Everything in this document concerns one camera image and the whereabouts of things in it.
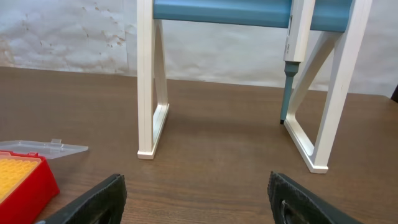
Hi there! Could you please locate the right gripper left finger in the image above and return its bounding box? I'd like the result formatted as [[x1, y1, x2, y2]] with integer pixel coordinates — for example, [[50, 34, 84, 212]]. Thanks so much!
[[35, 173, 128, 224]]

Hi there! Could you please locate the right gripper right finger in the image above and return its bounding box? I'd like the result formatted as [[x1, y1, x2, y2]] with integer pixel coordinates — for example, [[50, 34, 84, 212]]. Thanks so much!
[[267, 170, 364, 224]]

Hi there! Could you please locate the white pipette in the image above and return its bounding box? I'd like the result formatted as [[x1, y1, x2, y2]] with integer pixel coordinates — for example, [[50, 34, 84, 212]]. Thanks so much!
[[279, 0, 317, 126]]

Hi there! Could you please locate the red and yellow tip box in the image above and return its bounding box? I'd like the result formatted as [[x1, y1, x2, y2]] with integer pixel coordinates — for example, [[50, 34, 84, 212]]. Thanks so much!
[[0, 138, 90, 224]]

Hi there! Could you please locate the white and blue stand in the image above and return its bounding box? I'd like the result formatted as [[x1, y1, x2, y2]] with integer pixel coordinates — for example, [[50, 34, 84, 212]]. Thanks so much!
[[136, 0, 373, 174]]

